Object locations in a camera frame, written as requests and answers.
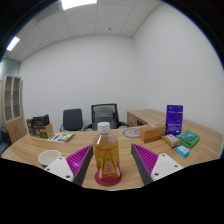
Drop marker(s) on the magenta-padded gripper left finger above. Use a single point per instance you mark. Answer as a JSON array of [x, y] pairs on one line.
[[78, 161]]

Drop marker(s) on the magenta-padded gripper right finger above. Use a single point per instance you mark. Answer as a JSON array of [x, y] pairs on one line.
[[148, 160]]

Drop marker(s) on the orange drink bottle white cap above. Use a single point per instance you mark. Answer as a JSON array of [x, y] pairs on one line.
[[106, 156]]

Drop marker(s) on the orange cardboard box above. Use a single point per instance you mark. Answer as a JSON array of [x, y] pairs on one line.
[[152, 134]]

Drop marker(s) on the green and white mug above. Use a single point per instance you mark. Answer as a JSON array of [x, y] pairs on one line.
[[49, 157]]

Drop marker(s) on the white and green leaflet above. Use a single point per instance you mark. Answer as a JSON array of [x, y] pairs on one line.
[[60, 137]]

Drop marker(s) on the small tan box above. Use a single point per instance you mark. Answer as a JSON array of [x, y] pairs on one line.
[[171, 140]]

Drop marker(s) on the round white disc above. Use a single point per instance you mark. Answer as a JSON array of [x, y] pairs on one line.
[[130, 132]]

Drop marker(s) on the small light blue box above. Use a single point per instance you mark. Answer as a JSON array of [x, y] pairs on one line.
[[182, 151]]

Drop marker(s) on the flat round red coaster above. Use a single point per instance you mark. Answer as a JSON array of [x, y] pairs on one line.
[[107, 182]]

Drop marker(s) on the black solid-back office chair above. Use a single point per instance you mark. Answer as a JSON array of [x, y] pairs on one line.
[[72, 119]]

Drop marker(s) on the brown box with tan side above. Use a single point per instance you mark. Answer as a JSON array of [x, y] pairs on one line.
[[46, 131]]

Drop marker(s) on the green flat box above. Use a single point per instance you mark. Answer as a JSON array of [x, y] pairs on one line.
[[188, 138]]

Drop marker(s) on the upright purple box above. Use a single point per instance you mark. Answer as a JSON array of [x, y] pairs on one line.
[[174, 119]]

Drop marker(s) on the black mesh-back office chair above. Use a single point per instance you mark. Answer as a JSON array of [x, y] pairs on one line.
[[104, 115]]

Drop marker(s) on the wooden glass-door cabinet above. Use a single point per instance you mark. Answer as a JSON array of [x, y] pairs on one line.
[[13, 113]]

